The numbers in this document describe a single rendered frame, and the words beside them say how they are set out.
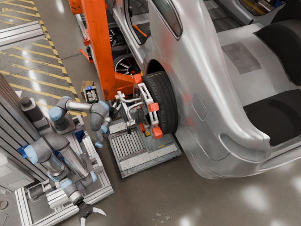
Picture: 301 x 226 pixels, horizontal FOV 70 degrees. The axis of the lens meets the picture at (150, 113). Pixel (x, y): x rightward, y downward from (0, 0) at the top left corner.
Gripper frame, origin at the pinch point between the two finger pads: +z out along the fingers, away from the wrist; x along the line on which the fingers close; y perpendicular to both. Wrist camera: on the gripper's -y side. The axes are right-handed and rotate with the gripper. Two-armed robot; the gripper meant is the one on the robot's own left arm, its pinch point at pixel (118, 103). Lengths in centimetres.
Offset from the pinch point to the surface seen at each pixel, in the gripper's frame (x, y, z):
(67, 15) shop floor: -230, 84, 208
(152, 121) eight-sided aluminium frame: 44.7, -15.7, -14.4
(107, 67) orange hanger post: -21.3, -24.6, 21.9
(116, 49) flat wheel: -61, 33, 109
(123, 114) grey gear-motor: -2.8, 43.3, 13.9
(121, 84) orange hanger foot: -13.5, 10.8, 32.6
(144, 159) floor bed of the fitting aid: 42, 75, -20
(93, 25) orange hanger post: -26, -75, 18
